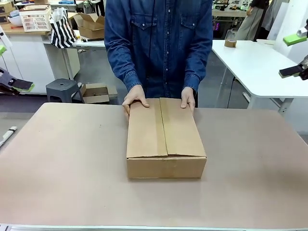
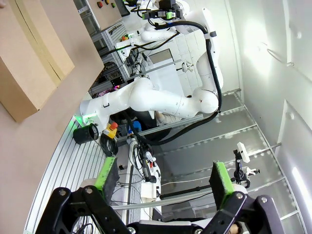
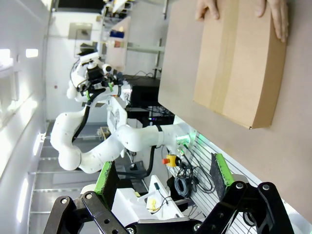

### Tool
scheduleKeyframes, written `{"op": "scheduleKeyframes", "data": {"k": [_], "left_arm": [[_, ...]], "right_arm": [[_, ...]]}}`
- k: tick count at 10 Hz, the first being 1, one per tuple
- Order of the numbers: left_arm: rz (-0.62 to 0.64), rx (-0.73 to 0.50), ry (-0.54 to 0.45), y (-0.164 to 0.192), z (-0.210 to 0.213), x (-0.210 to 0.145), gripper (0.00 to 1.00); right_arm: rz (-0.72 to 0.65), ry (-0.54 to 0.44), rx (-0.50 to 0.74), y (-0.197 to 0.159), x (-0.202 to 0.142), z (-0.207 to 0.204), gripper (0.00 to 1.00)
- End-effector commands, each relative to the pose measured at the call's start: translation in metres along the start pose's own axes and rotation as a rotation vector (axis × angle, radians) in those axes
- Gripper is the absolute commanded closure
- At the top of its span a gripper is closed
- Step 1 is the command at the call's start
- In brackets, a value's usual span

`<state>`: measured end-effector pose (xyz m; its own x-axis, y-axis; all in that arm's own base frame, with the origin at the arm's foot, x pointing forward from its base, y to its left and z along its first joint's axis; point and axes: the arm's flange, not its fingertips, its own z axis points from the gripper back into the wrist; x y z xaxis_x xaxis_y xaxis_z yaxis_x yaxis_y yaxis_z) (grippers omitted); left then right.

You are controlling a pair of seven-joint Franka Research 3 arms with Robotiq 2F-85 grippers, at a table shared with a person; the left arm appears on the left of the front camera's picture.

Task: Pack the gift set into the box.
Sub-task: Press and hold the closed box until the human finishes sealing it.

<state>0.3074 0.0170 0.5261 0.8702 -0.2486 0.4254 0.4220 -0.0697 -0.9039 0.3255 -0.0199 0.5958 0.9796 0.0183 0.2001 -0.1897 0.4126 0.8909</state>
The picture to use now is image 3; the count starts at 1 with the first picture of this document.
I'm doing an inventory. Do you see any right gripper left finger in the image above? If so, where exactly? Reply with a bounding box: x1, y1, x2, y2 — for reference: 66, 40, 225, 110
43, 160, 137, 234

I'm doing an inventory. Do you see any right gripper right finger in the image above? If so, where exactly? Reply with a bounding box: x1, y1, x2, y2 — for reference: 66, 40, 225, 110
202, 153, 295, 234

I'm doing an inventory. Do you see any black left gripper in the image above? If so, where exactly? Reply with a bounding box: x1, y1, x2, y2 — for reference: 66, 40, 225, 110
81, 66, 116, 102

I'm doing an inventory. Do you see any brown cardboard packing box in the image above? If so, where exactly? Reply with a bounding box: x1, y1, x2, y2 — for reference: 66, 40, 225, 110
193, 0, 288, 130

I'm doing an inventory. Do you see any person's right hand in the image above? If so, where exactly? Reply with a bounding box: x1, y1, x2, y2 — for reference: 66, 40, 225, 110
195, 0, 220, 21

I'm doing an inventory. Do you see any person's left hand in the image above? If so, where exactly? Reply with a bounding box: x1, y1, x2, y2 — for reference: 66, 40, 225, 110
254, 0, 290, 43

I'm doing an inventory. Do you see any white plastic device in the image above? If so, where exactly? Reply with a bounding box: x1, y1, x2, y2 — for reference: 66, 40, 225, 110
114, 175, 185, 221

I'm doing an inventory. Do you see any small wooden crate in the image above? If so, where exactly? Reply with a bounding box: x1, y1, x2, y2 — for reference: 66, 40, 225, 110
97, 126, 111, 141

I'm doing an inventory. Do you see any black equipment cabinet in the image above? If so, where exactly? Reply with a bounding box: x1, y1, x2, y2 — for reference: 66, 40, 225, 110
123, 75, 162, 109

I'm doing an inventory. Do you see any metal storage shelf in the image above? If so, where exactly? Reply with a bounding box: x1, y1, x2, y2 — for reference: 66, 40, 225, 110
97, 0, 170, 75

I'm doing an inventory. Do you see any aluminium profile base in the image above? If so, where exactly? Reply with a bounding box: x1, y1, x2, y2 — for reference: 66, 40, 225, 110
168, 114, 312, 234

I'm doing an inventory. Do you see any red yellow emergency stop button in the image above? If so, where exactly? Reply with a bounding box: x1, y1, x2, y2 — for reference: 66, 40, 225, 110
162, 154, 181, 168

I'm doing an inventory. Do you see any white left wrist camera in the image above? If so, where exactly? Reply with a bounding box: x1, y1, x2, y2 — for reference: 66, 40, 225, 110
79, 54, 101, 64

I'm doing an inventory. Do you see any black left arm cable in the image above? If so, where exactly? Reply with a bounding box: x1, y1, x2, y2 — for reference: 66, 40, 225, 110
72, 87, 108, 143

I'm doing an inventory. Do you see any black base cable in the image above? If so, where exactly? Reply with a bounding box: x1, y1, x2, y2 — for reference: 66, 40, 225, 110
116, 145, 157, 180

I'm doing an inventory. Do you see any black cable bundle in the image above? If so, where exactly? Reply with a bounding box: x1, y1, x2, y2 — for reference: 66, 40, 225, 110
173, 156, 215, 198

